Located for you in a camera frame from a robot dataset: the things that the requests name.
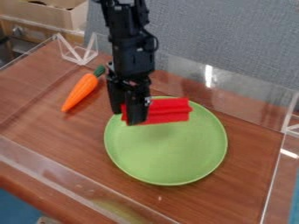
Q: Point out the cardboard box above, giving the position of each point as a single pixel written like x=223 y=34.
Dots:
x=64 y=14

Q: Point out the clear acrylic tray wall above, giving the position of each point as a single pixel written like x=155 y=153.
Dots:
x=54 y=161

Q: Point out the orange toy carrot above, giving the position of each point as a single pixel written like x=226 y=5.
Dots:
x=83 y=88

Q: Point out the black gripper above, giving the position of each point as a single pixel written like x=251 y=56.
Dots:
x=128 y=76

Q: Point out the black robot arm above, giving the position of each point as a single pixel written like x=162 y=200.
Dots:
x=126 y=19

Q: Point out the red star-shaped block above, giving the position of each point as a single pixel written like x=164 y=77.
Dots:
x=166 y=109

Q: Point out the green round plate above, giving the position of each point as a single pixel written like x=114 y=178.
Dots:
x=168 y=154

